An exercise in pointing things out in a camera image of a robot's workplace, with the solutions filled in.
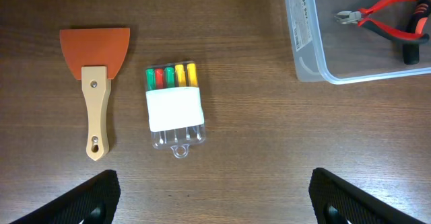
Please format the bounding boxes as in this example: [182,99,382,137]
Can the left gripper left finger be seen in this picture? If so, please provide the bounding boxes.
[14,170,121,224]

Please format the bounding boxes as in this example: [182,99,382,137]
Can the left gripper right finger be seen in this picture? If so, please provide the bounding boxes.
[308,167,424,224]

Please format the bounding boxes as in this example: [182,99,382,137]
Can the clear plastic container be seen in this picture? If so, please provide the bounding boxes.
[285,0,430,85]

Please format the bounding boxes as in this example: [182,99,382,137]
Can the red diagonal cutters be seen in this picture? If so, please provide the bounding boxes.
[335,0,430,45]

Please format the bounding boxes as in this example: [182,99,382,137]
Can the long nose pliers orange black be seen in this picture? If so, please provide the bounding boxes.
[403,0,430,65]

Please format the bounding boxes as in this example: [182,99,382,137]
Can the orange scraper wooden handle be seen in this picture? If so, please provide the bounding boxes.
[59,28,131,161]

